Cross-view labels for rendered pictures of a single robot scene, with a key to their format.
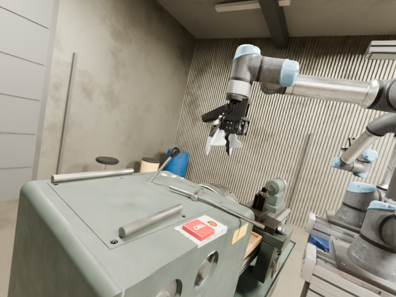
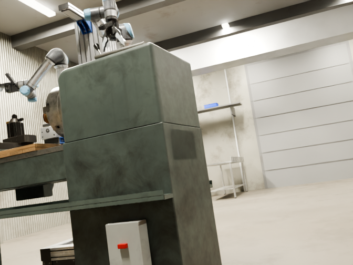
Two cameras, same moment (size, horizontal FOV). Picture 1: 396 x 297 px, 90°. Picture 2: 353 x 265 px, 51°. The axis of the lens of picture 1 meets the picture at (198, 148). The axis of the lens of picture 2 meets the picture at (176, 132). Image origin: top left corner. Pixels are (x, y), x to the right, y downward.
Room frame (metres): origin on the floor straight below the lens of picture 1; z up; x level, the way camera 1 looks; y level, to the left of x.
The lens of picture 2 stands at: (0.78, 2.10, 0.61)
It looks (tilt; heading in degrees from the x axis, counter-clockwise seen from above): 7 degrees up; 259
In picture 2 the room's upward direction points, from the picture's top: 8 degrees counter-clockwise
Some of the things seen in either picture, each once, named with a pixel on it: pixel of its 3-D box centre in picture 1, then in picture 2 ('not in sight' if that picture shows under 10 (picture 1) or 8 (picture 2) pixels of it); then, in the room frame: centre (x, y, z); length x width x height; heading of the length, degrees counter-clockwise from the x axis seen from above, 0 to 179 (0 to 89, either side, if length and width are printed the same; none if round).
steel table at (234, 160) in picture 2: not in sight; (226, 177); (-1.86, -6.20, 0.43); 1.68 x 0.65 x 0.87; 61
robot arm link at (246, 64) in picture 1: (245, 66); (109, 3); (0.66, -0.09, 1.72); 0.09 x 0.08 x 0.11; 78
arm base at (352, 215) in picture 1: (352, 213); not in sight; (1.10, -0.94, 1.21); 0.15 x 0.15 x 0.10
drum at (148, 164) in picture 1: (148, 172); not in sight; (4.01, 0.89, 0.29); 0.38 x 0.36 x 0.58; 61
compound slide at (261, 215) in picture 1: (256, 213); (19, 140); (1.34, -0.50, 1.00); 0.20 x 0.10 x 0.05; 144
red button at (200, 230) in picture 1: (198, 230); not in sight; (0.46, -0.05, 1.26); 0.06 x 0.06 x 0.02; 54
